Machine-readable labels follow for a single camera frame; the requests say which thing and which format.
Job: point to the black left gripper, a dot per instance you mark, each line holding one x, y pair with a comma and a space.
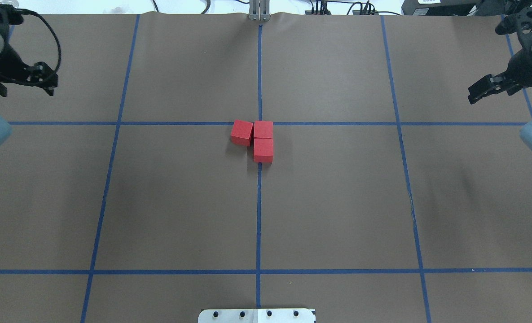
5, 61

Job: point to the brown paper table mat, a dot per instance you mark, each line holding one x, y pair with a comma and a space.
389, 198

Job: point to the white camera post with base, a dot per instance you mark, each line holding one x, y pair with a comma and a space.
272, 315

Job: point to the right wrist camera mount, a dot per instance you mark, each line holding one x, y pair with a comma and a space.
519, 23

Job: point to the black box with label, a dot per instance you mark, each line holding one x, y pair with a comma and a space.
437, 7

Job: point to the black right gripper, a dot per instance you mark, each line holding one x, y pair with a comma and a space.
520, 67

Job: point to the aluminium frame post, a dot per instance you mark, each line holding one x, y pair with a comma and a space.
259, 10

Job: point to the red cube block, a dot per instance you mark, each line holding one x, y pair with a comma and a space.
263, 129
263, 150
242, 132

